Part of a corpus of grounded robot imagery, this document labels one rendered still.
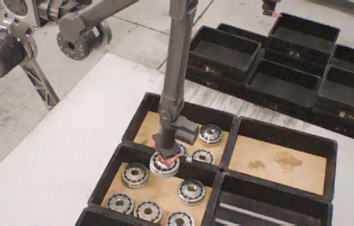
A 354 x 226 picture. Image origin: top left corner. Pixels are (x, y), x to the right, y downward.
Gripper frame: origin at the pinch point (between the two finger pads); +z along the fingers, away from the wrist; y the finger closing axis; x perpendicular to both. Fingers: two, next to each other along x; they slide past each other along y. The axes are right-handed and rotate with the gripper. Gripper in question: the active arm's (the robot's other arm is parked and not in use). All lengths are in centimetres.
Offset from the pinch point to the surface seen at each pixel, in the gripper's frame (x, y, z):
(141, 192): 8.3, 0.8, 16.6
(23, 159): 43, 45, 31
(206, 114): -30.1, 20.8, 9.5
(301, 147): -59, -8, 14
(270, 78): -114, 74, 62
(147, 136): -5.4, 25.3, 16.9
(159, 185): 0.8, 0.9, 16.6
